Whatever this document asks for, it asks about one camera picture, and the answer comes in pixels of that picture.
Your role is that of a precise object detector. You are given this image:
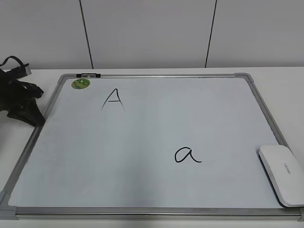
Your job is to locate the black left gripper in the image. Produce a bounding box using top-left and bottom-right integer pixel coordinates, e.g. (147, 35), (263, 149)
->
(0, 69), (45, 127)

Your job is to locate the white board eraser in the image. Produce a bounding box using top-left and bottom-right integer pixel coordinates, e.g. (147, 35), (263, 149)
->
(258, 145), (304, 208)

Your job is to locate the round green sticker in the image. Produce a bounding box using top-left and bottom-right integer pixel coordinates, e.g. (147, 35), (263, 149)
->
(71, 78), (91, 90)

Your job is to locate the black and silver hanger clip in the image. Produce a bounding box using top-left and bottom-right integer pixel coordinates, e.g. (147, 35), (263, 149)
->
(76, 73), (101, 78)

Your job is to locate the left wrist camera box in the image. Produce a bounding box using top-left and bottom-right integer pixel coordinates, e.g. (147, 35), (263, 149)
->
(6, 66), (31, 79)

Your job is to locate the black left camera cable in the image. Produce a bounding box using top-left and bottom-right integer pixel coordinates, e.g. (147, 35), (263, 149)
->
(0, 55), (29, 68)

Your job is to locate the white board with grey frame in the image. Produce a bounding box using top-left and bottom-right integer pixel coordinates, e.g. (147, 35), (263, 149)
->
(0, 73), (304, 221)

